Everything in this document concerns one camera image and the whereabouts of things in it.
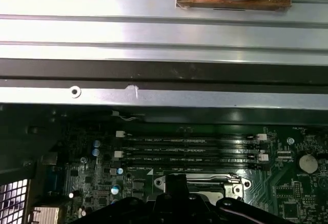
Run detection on black RAM slot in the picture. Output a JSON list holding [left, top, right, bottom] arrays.
[[122, 164, 267, 175], [120, 144, 267, 154], [114, 151, 270, 165], [115, 130, 269, 144]]

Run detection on wire locking lever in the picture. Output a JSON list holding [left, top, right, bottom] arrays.
[[166, 172, 243, 181]]

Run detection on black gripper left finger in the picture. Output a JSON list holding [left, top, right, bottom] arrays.
[[74, 174, 179, 224]]

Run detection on green motherboard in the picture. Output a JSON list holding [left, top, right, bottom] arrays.
[[24, 125, 328, 224]]

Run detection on metal socket cover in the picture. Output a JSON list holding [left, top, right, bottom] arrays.
[[165, 174, 243, 201]]

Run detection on silver finned heatsink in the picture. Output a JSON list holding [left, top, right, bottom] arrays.
[[33, 207, 65, 224]]

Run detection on round coin battery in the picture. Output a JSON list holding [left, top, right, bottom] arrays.
[[298, 153, 318, 174]]

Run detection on CPU socket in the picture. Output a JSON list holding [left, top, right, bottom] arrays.
[[153, 173, 252, 204]]

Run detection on black PC case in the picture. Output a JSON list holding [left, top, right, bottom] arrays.
[[0, 57, 328, 224]]

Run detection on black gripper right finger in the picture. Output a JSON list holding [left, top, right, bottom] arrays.
[[178, 174, 298, 224]]

